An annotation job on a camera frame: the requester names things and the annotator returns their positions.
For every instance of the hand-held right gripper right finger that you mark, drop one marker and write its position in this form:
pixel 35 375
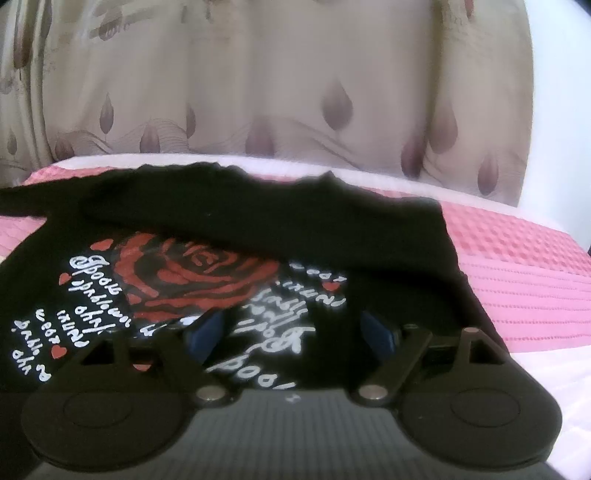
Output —
pixel 373 333

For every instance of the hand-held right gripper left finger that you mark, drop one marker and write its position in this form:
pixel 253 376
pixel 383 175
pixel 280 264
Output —
pixel 205 333

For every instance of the black rose print t-shirt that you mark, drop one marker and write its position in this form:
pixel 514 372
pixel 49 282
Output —
pixel 258 230

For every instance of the pink checked blanket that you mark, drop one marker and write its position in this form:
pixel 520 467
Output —
pixel 521 272

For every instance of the beige leaf print curtain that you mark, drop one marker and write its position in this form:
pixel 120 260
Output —
pixel 258 78

